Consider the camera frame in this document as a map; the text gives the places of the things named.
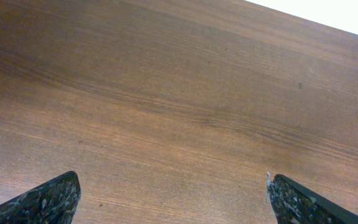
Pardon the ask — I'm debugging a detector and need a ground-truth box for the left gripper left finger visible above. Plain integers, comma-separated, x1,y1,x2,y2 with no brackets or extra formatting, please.
0,171,81,224

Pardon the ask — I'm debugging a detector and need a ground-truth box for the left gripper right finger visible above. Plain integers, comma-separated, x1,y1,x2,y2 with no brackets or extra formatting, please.
267,172,358,224

